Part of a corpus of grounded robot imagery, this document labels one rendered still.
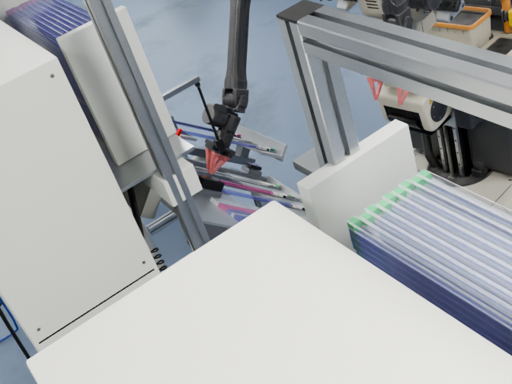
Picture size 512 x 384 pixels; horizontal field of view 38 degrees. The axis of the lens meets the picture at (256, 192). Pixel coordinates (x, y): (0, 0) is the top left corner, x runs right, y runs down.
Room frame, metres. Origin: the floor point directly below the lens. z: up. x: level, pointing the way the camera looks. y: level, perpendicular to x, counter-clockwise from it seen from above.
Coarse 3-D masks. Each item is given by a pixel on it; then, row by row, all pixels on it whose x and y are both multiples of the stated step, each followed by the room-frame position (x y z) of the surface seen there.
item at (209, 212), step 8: (160, 200) 1.62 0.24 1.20; (200, 200) 1.71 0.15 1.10; (208, 200) 1.74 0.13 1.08; (232, 200) 1.82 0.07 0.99; (200, 208) 1.63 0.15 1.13; (208, 208) 1.65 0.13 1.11; (216, 208) 1.68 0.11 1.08; (200, 216) 1.55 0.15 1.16; (208, 216) 1.57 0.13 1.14; (216, 216) 1.59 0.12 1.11; (224, 216) 1.61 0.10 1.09; (224, 224) 1.54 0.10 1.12; (232, 224) 1.56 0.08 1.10
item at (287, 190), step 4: (268, 176) 2.28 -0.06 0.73; (268, 180) 2.27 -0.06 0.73; (272, 180) 2.25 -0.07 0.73; (276, 180) 2.24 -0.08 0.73; (276, 184) 2.22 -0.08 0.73; (280, 184) 2.20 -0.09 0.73; (284, 188) 2.18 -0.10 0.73; (288, 188) 2.16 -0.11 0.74; (284, 192) 2.17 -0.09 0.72; (288, 192) 2.15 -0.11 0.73; (292, 192) 2.13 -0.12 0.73; (292, 196) 2.12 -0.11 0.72; (296, 196) 2.11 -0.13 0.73; (300, 196) 2.09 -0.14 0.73; (300, 200) 2.08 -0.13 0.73
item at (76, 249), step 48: (0, 48) 1.56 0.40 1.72; (0, 96) 1.35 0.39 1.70; (48, 96) 1.38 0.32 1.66; (0, 144) 1.34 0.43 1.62; (48, 144) 1.37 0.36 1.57; (96, 144) 1.40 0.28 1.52; (0, 192) 1.32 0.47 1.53; (48, 192) 1.35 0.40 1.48; (96, 192) 1.38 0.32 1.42; (0, 240) 1.30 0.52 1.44; (48, 240) 1.33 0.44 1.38; (96, 240) 1.37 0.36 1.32; (144, 240) 1.40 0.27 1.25; (0, 288) 1.28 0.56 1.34; (48, 288) 1.31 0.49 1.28; (96, 288) 1.35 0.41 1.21; (48, 336) 1.29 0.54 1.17
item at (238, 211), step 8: (216, 200) 1.72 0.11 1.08; (224, 200) 1.75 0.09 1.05; (224, 208) 1.68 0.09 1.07; (232, 208) 1.69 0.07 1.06; (240, 208) 1.71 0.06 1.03; (248, 208) 1.74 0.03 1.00; (256, 208) 1.77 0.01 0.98; (232, 216) 1.63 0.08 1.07; (240, 216) 1.62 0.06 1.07; (304, 216) 1.84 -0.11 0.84
